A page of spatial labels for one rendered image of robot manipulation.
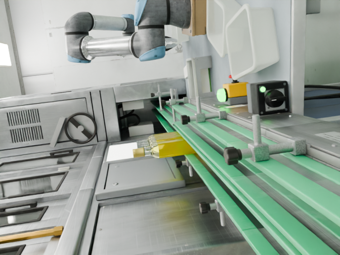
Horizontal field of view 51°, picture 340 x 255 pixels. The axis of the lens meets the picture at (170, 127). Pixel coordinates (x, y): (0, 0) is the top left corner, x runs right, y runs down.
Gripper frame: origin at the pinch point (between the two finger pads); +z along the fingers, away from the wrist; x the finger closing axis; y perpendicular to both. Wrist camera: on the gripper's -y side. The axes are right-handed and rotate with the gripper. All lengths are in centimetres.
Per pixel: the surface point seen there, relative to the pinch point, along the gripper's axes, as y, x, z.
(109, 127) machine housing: 17, 52, -50
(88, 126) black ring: 17, 49, -64
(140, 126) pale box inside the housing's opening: 29, 57, -28
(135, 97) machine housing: 19.4, 33.8, -29.8
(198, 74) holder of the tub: -60, 13, -1
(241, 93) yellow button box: -110, 15, 2
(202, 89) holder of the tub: -60, 20, 0
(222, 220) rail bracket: -143, 40, -15
